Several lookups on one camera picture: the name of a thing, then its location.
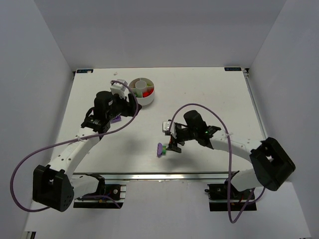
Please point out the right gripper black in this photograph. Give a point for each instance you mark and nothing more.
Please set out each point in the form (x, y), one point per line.
(178, 137)

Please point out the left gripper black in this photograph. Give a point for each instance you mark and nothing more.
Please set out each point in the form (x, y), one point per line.
(128, 106)

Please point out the purple green lego piece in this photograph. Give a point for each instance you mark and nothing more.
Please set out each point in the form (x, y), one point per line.
(161, 150)

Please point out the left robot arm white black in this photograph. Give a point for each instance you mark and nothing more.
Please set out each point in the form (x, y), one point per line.
(53, 184)

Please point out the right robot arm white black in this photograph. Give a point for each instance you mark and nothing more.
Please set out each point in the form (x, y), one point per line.
(271, 165)

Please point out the white round divided container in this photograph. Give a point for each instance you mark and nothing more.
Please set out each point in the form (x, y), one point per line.
(141, 85)

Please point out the purple lego brick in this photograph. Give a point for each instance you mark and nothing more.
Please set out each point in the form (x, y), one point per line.
(116, 119)

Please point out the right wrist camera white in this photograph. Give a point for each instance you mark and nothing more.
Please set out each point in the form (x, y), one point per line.
(168, 128)

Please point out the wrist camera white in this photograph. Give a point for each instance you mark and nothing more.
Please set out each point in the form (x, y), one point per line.
(119, 89)
(168, 128)

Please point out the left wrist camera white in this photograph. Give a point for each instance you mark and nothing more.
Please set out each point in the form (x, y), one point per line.
(119, 89)

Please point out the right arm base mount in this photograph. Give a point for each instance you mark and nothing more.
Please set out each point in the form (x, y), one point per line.
(217, 195)

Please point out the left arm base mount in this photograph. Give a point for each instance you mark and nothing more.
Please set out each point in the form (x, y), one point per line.
(93, 191)

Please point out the aluminium table frame rail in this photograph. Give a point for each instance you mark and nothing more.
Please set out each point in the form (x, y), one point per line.
(255, 106)

